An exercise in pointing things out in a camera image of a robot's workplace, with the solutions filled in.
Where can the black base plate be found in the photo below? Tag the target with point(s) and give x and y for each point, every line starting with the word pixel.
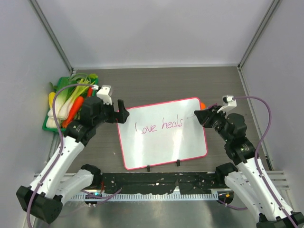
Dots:
pixel 159 183

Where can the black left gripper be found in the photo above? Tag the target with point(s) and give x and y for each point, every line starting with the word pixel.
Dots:
pixel 119 117

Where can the orange toy carrot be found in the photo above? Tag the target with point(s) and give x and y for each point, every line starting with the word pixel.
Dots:
pixel 73 111

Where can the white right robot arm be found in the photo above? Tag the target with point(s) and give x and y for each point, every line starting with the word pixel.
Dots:
pixel 246 175

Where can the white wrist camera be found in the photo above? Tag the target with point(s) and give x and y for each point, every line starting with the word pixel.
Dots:
pixel 229 103
pixel 104 92

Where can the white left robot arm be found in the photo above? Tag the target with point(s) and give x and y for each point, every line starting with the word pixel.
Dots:
pixel 46 194

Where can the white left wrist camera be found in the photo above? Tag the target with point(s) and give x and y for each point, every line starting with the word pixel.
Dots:
pixel 104 92

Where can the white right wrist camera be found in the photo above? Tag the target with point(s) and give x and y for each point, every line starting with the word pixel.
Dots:
pixel 229 103

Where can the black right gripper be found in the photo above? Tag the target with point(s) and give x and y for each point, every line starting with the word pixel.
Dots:
pixel 204 116

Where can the red toy chili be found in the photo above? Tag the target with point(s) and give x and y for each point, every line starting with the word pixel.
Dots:
pixel 89 92

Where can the orange tangerine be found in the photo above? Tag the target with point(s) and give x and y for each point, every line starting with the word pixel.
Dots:
pixel 203 106

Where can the yellow toy pepper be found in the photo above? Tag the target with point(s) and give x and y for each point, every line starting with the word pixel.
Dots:
pixel 51 98

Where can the pink framed whiteboard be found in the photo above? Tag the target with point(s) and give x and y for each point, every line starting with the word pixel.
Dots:
pixel 160 133

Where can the green white bok choy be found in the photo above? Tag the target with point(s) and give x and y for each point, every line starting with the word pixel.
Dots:
pixel 61 98

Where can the white slotted cable duct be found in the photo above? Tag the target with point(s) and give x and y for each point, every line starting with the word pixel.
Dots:
pixel 175 196

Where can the green white leek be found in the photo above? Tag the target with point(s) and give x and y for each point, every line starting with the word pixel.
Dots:
pixel 64 112

